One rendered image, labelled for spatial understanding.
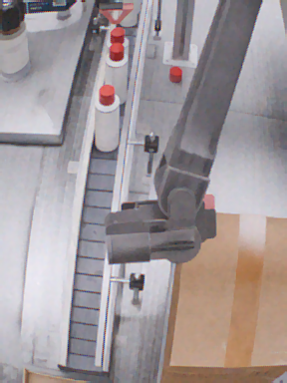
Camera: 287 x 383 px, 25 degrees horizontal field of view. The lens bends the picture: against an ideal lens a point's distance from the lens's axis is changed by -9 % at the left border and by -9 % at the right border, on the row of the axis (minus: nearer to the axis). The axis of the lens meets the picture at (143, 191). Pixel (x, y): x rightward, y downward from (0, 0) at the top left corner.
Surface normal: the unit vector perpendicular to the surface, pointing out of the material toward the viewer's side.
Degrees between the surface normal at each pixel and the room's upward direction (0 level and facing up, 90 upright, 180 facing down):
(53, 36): 0
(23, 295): 0
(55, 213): 0
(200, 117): 49
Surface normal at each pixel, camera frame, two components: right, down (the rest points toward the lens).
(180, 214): 0.09, 0.39
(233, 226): 0.04, -0.46
